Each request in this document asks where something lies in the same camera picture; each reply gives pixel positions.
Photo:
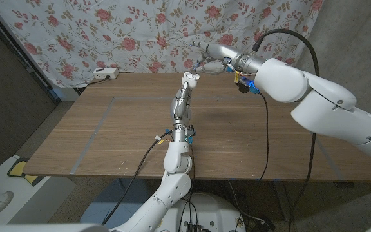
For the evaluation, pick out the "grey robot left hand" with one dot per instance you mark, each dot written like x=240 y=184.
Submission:
x=181 y=109

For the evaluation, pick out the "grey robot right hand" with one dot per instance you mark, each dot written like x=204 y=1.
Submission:
x=234 y=56

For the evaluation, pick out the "white AirPods case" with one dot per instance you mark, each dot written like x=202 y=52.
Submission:
x=192 y=82

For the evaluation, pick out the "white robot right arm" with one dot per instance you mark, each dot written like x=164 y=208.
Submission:
x=327 y=112

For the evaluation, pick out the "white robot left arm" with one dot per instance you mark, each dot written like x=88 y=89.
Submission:
x=172 y=190

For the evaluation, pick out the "floral backdrop cloth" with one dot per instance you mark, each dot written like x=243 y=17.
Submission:
x=172 y=35

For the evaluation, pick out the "white power strip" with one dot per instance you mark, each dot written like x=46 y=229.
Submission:
x=105 y=73

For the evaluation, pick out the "white round robot torso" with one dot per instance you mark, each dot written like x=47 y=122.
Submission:
x=217 y=209

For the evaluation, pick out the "pale blue floor plate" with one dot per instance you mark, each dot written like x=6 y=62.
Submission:
x=108 y=199

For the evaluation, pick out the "grey table leg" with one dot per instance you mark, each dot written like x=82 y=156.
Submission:
x=282 y=199

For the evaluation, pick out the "white floor board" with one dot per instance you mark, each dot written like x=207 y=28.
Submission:
x=27 y=199

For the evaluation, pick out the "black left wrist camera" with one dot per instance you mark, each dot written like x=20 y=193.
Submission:
x=191 y=131

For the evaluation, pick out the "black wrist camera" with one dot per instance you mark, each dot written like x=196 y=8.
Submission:
x=191 y=131
x=245 y=85

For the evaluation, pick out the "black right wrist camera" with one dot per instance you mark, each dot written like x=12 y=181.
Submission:
x=245 y=85

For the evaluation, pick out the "black door frame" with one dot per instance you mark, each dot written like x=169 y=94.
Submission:
x=34 y=75

